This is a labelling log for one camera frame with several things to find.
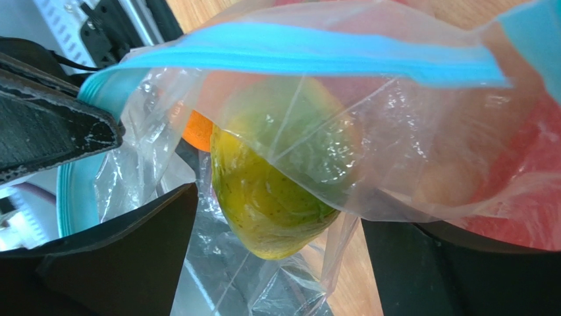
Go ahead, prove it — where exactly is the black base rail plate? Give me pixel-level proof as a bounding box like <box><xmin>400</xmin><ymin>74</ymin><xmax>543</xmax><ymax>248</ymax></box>
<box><xmin>78</xmin><ymin>0</ymin><xmax>183</xmax><ymax>69</ymax></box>

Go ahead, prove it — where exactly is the yellow green fake mango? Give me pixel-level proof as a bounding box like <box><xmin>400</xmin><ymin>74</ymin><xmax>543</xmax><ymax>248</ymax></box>
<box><xmin>210</xmin><ymin>76</ymin><xmax>362</xmax><ymax>260</ymax></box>

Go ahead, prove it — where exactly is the clear zip top bag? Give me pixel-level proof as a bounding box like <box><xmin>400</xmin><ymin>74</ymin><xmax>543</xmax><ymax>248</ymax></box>
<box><xmin>57</xmin><ymin>1</ymin><xmax>560</xmax><ymax>315</ymax></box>

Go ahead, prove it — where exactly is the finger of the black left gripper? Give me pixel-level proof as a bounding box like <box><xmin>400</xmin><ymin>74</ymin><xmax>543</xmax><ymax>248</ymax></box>
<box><xmin>1</xmin><ymin>54</ymin><xmax>124</xmax><ymax>184</ymax></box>

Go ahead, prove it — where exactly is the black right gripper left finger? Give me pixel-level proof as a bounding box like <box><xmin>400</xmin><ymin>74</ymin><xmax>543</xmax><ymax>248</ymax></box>
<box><xmin>1</xmin><ymin>184</ymin><xmax>198</xmax><ymax>315</ymax></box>

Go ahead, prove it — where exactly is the red fake apple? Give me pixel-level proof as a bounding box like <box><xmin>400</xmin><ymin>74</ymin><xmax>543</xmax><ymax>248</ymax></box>
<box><xmin>452</xmin><ymin>95</ymin><xmax>560</xmax><ymax>251</ymax></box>

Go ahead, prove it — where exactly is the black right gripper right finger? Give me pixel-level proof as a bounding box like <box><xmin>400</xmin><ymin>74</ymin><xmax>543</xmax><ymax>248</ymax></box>
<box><xmin>362</xmin><ymin>221</ymin><xmax>560</xmax><ymax>315</ymax></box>

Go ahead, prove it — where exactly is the orange fake fruit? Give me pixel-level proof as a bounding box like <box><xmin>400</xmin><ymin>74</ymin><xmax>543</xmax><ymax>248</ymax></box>
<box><xmin>182</xmin><ymin>111</ymin><xmax>213</xmax><ymax>152</ymax></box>

